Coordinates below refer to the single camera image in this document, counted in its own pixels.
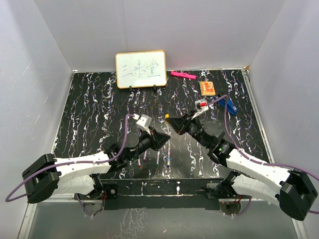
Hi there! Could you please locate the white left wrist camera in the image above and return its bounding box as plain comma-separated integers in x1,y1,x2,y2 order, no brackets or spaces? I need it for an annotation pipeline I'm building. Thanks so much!
136,115,153,130

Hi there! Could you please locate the white board with yellow frame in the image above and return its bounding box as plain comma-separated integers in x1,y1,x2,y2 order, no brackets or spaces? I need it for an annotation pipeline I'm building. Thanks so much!
115,50,167,89

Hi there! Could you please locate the white pen green tip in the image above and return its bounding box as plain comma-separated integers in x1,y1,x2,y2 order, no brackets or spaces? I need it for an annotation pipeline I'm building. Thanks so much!
156,150,160,167

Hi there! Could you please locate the black front mounting rail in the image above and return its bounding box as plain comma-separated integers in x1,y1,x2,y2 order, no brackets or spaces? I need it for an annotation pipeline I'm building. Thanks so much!
102,178,222,210

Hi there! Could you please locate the white pen purple tip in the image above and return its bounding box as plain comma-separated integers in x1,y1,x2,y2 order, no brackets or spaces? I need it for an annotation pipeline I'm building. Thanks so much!
143,151,147,162

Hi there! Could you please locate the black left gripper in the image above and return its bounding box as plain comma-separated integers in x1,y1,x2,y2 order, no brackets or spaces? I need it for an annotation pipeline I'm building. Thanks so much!
127,126,169,161

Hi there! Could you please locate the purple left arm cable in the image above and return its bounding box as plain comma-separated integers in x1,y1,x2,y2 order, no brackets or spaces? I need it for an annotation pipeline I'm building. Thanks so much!
5,114,137,217

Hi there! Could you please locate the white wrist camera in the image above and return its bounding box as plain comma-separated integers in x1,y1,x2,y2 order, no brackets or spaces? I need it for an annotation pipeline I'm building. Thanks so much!
136,115,153,130
195,99,209,112

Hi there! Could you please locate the blue stapler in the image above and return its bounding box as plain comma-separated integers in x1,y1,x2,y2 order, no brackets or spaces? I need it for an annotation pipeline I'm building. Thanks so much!
219,98,238,115

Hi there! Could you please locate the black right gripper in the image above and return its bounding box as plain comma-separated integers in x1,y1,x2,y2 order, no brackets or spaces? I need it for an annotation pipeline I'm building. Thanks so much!
167,111,210,149

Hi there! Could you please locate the orange spiral notebook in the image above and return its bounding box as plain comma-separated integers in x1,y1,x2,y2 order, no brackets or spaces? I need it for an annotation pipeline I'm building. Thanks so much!
199,81,216,96

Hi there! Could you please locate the white pen blue tip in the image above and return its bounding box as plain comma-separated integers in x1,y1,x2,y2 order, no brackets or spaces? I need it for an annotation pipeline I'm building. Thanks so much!
167,146,171,168

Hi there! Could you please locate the white pen yellow tip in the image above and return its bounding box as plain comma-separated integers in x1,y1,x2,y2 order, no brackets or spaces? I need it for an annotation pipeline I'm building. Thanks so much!
166,121,170,150

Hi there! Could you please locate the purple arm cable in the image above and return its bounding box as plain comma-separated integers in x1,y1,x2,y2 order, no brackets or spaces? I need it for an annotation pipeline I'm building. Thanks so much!
204,94,319,217
5,114,137,217

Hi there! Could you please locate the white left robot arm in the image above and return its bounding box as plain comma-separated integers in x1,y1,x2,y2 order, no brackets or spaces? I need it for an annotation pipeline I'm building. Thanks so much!
22,129,170,204

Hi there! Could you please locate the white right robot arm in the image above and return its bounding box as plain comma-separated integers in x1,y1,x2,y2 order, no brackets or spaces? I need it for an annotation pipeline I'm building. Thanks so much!
166,115,318,221

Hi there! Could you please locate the pink plastic clip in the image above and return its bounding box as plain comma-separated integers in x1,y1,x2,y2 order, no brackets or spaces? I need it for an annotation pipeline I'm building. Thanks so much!
171,71,196,80

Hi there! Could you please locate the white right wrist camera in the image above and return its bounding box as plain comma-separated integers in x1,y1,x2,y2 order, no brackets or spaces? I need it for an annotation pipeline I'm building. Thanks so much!
195,99,209,112

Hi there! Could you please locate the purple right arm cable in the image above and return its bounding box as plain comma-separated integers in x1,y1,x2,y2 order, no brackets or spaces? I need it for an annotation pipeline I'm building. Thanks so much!
204,94,319,217

